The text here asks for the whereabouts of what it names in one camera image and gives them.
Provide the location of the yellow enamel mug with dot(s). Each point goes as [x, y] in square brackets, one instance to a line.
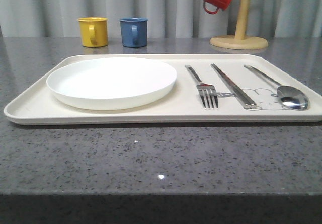
[94, 31]

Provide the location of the stainless steel fork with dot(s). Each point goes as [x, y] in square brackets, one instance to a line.
[207, 92]

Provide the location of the stainless steel spoon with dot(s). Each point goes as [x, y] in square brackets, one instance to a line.
[290, 97]

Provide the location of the cream rabbit serving tray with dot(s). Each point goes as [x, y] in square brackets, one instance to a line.
[37, 106]

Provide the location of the blue enamel mug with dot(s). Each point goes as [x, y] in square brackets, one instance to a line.
[134, 32]

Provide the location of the wooden mug tree stand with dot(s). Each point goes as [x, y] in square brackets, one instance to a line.
[240, 40]

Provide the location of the white round plate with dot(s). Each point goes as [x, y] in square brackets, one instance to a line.
[113, 83]

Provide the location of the steel chopstick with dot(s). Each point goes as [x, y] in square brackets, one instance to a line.
[230, 85]
[235, 84]

